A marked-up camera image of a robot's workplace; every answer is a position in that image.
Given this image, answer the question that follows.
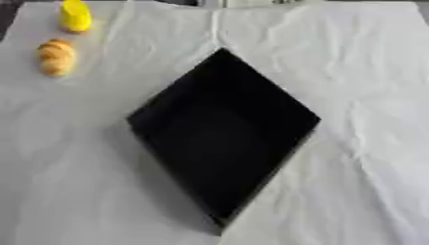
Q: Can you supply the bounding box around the tan toy bread loaf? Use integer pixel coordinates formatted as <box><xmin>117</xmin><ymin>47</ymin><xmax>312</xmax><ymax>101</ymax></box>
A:
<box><xmin>34</xmin><ymin>38</ymin><xmax>78</xmax><ymax>78</ymax></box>

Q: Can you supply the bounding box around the black open box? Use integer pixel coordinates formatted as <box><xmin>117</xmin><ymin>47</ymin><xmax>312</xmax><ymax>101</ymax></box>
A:
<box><xmin>125</xmin><ymin>47</ymin><xmax>324</xmax><ymax>228</ymax></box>

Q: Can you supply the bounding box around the yellow toy block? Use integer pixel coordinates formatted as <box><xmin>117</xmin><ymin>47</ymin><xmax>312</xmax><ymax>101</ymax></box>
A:
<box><xmin>58</xmin><ymin>0</ymin><xmax>94</xmax><ymax>33</ymax></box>

